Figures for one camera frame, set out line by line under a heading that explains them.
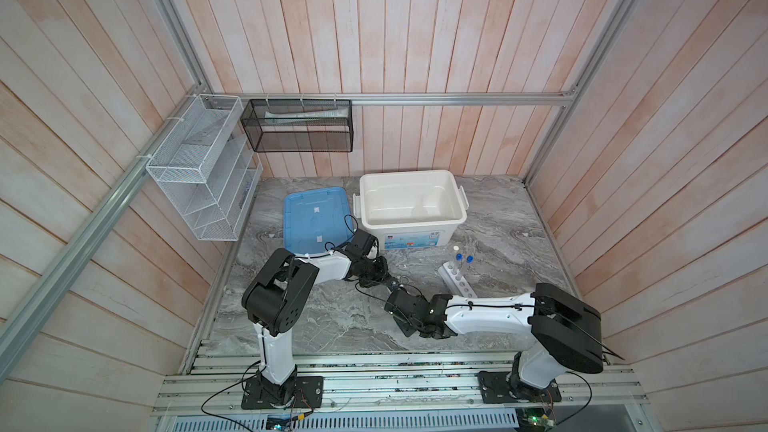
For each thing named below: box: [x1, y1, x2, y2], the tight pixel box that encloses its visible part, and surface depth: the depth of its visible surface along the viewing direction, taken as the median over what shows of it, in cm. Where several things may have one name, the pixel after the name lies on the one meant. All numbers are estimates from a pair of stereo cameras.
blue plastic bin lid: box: [283, 187, 354, 255], surface depth 113 cm
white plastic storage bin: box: [352, 170, 469, 251], surface depth 103 cm
